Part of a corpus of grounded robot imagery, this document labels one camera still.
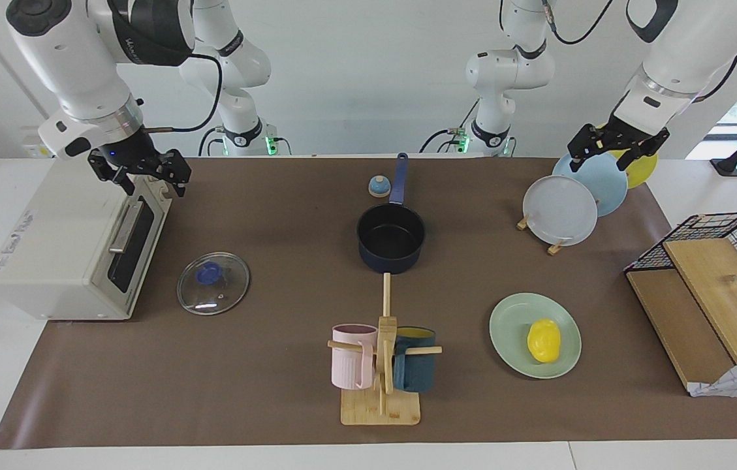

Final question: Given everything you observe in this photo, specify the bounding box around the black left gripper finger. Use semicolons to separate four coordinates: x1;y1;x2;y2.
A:
629;127;670;172
569;124;604;174

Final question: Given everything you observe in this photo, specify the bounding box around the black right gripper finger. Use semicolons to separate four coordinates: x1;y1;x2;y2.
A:
158;149;191;198
87;153;136;196

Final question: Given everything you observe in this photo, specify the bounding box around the glass lid blue knob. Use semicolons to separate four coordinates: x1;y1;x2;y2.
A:
176;251;251;317

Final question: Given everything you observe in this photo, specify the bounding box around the yellow plate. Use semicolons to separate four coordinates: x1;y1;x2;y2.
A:
597;124;658;190

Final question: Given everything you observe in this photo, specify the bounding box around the light blue plate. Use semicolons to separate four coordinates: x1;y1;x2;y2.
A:
552;151;629;217

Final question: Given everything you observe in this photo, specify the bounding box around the grey plate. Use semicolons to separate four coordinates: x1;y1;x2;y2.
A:
523;175;599;247

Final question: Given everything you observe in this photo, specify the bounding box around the wooden plate rack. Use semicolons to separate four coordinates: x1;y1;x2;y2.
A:
516;212;568;255

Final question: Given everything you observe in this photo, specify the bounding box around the mint green plate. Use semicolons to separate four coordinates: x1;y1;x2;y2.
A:
489;292;582;379

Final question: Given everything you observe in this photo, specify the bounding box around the beige toaster oven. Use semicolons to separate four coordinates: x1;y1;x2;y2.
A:
0;151;173;321

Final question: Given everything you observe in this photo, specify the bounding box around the brown table mat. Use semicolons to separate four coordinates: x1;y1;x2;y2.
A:
0;157;737;450

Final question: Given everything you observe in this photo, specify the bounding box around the dark blue saucepan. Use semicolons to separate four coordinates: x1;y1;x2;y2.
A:
356;153;426;275

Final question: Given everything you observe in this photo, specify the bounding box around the pink ribbed mug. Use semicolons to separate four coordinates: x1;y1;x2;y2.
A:
332;324;379;390

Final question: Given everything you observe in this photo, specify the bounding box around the dark teal mug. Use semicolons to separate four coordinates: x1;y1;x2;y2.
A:
393;326;437;393

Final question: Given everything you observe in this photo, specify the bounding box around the wooden mug tree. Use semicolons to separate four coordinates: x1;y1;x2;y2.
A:
327;273;443;426

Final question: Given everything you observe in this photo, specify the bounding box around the black base cable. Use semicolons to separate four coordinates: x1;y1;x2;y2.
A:
197;127;225;157
420;103;480;156

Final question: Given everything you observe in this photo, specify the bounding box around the white wall socket box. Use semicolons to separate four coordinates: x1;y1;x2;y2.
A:
21;126;85;159

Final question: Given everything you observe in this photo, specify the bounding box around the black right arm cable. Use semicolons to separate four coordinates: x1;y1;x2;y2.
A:
146;54;223;133

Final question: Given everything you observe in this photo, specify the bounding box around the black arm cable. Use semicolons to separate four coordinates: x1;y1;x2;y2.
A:
541;0;614;45
146;54;223;133

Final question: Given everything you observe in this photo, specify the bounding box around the black wire basket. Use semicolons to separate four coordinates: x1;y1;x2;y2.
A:
624;211;737;298

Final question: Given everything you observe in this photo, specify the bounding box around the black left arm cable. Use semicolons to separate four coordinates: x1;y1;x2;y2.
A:
541;0;614;45

